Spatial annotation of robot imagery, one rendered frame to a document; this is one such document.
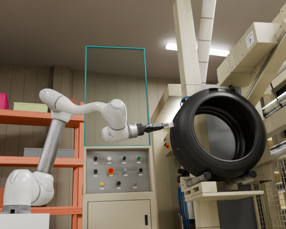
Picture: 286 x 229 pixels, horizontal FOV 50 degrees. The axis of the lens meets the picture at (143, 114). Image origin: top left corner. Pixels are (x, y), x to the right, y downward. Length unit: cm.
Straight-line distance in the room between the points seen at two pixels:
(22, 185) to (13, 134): 385
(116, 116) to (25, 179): 68
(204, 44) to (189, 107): 120
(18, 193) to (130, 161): 96
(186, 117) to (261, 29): 71
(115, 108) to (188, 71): 94
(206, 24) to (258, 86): 96
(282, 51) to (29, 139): 458
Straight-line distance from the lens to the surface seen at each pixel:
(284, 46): 205
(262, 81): 221
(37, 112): 454
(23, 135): 576
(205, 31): 296
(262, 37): 201
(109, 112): 169
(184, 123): 182
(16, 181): 197
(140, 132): 184
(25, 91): 605
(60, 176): 546
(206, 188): 179
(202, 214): 216
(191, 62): 249
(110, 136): 180
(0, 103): 467
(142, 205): 243
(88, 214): 240
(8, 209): 196
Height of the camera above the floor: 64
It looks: 20 degrees up
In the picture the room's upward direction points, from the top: 3 degrees counter-clockwise
